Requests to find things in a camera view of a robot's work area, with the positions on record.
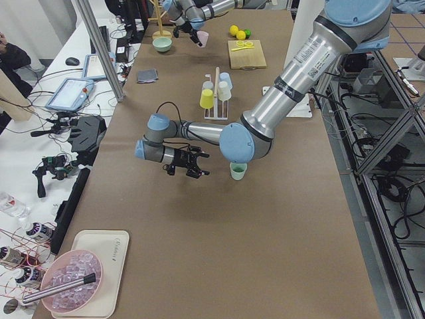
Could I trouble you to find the yellow cup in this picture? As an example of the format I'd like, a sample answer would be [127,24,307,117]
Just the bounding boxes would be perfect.
[199,89,214,109]

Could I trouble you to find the black plastic stand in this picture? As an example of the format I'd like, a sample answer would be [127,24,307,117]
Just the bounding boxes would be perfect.
[67,116,106,167]

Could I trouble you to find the whole yellow lemon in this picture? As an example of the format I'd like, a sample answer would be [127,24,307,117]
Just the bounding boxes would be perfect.
[236,30,246,41]

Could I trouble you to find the wooden mug tree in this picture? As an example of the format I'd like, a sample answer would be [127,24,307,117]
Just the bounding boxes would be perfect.
[148,0,173,39]

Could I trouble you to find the blue cup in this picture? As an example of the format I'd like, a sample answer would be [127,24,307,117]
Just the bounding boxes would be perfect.
[219,72,233,90]

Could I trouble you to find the wooden cutting board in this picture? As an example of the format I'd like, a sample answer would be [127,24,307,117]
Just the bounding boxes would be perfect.
[227,40,267,70]

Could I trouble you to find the blue teach pendant tablet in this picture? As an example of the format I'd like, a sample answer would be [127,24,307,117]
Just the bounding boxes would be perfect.
[45,78,95,112]

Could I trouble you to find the white wire cup holder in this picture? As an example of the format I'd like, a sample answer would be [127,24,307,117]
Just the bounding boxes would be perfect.
[204,67,229,120]

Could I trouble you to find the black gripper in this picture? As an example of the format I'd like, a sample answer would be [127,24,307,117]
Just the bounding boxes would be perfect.
[173,21,203,47]
[162,146,210,178]

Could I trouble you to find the cream plastic tray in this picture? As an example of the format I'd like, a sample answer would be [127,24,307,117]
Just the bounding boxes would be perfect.
[51,230,129,318]

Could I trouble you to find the yellow plastic knife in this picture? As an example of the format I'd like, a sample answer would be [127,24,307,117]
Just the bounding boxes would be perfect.
[230,47,254,52]

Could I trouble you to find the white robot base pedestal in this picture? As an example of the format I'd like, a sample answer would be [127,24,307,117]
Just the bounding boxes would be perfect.
[262,0,325,118]

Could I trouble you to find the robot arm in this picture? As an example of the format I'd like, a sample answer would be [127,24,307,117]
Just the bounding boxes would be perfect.
[163,0,266,47]
[135,1,392,178]

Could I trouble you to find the green cup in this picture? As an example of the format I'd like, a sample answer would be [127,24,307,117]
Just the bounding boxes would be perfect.
[230,162,248,181]

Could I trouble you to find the black computer mouse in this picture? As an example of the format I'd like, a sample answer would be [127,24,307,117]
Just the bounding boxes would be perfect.
[65,57,80,66]

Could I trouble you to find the grey folded cloth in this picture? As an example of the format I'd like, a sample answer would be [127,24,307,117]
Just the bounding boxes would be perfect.
[137,68,158,84]

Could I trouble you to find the grey cup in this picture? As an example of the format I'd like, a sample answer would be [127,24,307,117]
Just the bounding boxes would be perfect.
[202,81,214,91]

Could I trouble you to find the pink cup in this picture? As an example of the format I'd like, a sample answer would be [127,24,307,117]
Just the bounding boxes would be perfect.
[197,31,209,48]

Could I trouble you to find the metal rod black tip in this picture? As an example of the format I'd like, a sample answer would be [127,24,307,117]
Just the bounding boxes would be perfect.
[22,272,96,305]

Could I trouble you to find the green lime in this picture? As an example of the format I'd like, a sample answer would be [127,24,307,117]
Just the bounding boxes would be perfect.
[244,29,252,38]

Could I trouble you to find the pink bowl of ice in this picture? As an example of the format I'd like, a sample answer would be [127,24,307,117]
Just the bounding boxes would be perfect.
[41,249,103,314]

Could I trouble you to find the aluminium frame post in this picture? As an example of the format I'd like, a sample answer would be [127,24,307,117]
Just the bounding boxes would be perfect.
[72,0,124,102]

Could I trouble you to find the green bowl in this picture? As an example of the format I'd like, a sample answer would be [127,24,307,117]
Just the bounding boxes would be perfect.
[152,37,173,53]

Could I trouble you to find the white cup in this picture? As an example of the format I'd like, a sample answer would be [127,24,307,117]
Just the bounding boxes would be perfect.
[218,81,232,101]

